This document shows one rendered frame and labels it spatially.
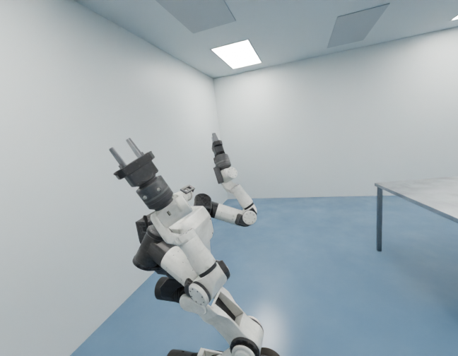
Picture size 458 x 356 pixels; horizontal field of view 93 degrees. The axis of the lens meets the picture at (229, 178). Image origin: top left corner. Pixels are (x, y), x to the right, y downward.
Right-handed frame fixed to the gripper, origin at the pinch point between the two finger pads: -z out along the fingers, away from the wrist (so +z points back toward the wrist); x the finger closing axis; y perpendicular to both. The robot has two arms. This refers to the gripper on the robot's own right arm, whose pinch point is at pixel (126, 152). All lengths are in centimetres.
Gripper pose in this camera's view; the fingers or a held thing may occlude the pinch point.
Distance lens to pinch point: 69.7
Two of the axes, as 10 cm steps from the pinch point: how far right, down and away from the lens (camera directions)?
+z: 4.7, 8.2, 3.2
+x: 6.2, -5.7, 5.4
